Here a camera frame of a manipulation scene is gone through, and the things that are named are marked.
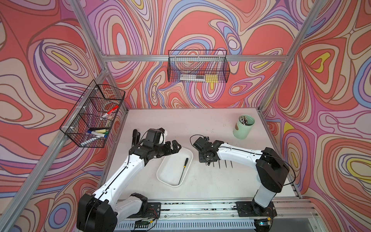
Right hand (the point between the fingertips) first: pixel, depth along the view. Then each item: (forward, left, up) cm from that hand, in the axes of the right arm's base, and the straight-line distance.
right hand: (205, 161), depth 88 cm
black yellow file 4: (-16, -6, +31) cm, 35 cm away
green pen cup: (+18, -26, +11) cm, 33 cm away
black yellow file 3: (-14, -4, +30) cm, 33 cm away
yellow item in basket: (+42, -6, +31) cm, 53 cm away
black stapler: (+19, +46, +3) cm, 50 cm away
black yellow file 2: (-2, -5, -3) cm, 6 cm away
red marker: (+17, +52, +29) cm, 62 cm away
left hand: (+2, +17, +14) cm, 22 cm away
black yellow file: (0, +12, -1) cm, 12 cm away
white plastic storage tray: (-2, +21, -5) cm, 22 cm away
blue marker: (+4, +55, +27) cm, 61 cm away
